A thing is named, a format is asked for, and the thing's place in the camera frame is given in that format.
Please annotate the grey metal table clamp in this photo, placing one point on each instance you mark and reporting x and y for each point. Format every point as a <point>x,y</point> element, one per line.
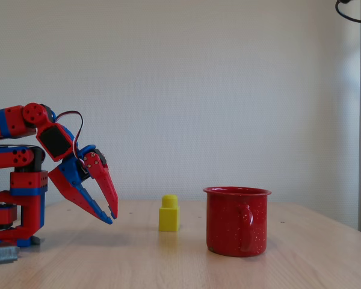
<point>1,255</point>

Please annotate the small dark grey base wedge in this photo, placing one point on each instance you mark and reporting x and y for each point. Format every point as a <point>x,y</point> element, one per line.
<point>37,240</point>

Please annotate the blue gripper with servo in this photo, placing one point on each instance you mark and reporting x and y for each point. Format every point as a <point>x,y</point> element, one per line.
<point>68,170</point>

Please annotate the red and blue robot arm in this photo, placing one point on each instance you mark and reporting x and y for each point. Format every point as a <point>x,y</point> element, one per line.
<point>27,180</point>

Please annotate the red enamel mug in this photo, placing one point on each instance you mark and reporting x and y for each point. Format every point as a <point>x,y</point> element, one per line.
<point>228,225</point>

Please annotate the yellow toy brick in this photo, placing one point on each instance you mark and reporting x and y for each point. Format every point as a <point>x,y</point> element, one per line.
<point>169,218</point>

